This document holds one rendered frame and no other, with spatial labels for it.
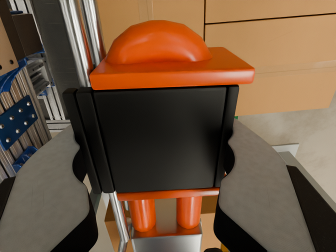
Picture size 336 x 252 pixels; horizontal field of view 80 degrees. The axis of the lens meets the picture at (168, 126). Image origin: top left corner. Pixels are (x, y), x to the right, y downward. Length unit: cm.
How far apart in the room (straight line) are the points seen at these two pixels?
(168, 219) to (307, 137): 196
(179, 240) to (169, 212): 3
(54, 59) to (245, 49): 96
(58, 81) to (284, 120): 165
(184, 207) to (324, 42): 95
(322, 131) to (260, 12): 147
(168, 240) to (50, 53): 118
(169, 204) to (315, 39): 91
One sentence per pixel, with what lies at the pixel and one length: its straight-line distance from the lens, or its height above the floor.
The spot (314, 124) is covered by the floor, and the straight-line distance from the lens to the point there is 206.
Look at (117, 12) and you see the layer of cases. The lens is 81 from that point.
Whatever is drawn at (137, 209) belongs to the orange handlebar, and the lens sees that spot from 17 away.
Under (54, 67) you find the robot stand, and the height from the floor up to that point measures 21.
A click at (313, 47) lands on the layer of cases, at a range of 103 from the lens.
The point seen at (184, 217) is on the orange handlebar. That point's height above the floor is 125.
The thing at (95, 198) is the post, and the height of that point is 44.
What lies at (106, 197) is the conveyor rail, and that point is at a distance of 122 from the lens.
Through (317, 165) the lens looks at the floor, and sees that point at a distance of 242.
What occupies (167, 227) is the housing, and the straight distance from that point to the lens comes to 20.
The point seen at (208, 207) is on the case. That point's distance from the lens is 74.
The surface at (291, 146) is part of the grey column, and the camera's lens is 207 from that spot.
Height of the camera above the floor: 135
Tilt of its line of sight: 58 degrees down
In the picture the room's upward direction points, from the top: 174 degrees clockwise
